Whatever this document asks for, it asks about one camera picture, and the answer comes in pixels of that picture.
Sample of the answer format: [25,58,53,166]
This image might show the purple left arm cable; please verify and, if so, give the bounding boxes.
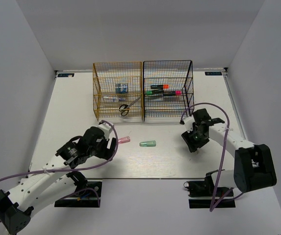
[0,119,119,223]

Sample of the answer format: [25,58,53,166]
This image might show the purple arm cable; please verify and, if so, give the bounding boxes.
[0,119,119,223]
[180,102,245,212]

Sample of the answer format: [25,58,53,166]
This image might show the orange cap black highlighter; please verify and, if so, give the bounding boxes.
[151,84,169,90]

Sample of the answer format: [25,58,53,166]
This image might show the green transparent correction tape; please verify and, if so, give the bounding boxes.
[139,141,156,147]

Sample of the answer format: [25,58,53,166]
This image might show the blue table label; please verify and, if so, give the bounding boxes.
[204,71,222,76]
[57,73,75,77]

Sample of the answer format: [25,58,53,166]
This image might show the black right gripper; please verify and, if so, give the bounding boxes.
[181,125,210,152]

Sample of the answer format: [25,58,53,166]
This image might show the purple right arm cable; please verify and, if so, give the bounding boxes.
[180,102,245,212]

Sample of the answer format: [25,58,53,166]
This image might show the left blue table label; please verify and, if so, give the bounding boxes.
[57,73,75,77]

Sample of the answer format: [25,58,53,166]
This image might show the green cap black highlighter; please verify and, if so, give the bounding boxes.
[145,89,164,95]

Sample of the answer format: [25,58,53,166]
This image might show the yellow wire basket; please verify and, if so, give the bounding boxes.
[93,61,143,121]

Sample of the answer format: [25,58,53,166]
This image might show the blue white small box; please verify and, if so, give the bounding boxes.
[115,83,128,94]

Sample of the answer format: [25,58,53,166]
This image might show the pink transparent correction tape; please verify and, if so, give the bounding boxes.
[118,136,130,144]

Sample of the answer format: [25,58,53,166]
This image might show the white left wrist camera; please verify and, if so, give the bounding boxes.
[97,121,113,140]

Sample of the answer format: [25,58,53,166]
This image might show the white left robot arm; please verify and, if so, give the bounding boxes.
[0,121,118,235]

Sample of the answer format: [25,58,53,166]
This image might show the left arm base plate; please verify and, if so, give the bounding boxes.
[54,180,102,208]

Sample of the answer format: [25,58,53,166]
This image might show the right blue table label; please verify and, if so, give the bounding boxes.
[204,71,222,76]

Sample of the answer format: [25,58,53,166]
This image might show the black wire basket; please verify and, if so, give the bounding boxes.
[142,60,194,119]

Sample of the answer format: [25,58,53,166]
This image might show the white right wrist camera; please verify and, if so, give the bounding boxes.
[180,116,195,133]

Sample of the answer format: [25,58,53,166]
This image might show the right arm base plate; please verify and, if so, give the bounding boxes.
[183,180,236,209]

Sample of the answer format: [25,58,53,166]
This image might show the black handled scissors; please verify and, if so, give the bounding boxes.
[119,97,141,117]

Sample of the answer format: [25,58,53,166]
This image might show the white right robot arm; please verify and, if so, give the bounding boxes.
[180,109,277,195]

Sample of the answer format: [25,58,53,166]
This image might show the pink cap black highlighter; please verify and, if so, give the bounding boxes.
[163,91,182,96]

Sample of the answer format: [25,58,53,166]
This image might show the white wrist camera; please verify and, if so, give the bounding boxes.
[180,116,195,133]
[97,121,113,140]

